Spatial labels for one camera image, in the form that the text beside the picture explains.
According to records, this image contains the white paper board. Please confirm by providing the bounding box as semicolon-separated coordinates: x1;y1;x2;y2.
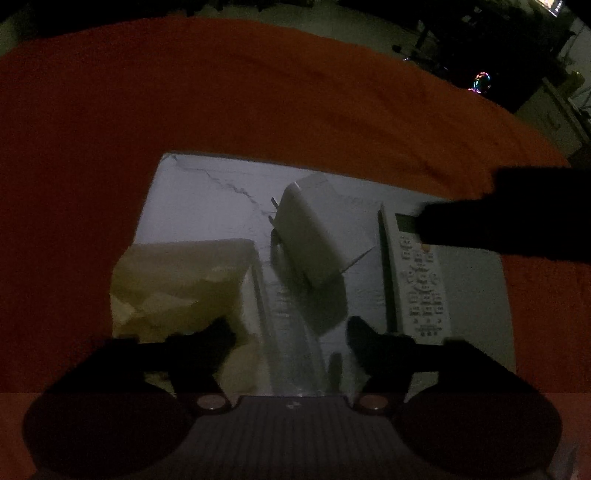
131;152;517;398

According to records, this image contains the colourful glowing light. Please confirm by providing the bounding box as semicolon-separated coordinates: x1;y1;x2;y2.
470;71;494;95

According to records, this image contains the office chair base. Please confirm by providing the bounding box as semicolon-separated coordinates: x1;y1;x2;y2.
392;21;444;65

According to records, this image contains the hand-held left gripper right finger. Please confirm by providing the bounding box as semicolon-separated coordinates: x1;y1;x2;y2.
346;316;542;398

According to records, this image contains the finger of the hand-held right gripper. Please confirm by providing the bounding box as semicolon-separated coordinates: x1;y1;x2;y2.
416;198;499;254

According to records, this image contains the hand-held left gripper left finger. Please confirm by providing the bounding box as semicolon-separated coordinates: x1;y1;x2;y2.
46;318;237;398

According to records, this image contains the white remote control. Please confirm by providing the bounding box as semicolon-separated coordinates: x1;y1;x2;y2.
378;201;452;346

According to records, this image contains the clear plastic strip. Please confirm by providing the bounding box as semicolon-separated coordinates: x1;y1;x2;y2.
249;258;334;398

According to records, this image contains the orange blanket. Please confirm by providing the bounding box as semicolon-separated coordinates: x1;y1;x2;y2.
0;16;591;480

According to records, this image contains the white power adapter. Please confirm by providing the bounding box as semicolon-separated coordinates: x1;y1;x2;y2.
269;174;376;289

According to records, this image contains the white cabinet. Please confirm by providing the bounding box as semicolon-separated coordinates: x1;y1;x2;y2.
515;76;587;155

